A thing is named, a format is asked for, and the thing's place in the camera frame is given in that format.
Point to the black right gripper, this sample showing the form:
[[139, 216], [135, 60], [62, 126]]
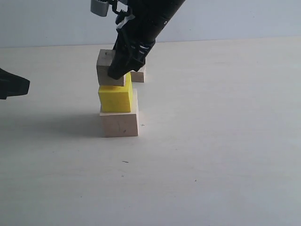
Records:
[[135, 39]]

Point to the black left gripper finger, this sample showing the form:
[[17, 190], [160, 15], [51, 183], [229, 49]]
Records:
[[12, 85]]

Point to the medium plain wooden cube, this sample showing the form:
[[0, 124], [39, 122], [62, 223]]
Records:
[[103, 63]]

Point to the yellow painted wooden cube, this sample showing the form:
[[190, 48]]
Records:
[[117, 99]]

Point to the large plain wooden cube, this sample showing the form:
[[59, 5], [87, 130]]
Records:
[[121, 124]]

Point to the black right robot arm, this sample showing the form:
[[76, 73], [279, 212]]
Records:
[[161, 11]]

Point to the small plain wooden cube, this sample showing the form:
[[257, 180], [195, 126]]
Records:
[[139, 76]]

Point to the black grey right wrist camera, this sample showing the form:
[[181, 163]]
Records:
[[100, 7]]

